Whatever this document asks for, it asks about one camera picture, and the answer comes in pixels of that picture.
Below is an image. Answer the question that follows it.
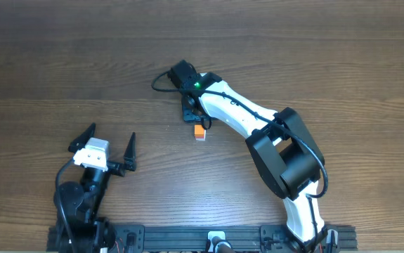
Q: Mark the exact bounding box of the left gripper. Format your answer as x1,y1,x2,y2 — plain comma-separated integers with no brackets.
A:
67,122,138,177

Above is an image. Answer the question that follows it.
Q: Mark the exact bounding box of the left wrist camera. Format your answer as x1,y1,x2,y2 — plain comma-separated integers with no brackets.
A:
73,137,111,172

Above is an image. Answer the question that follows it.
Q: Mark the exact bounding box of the mounting rail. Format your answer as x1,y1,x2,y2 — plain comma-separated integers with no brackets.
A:
46,224,359,253

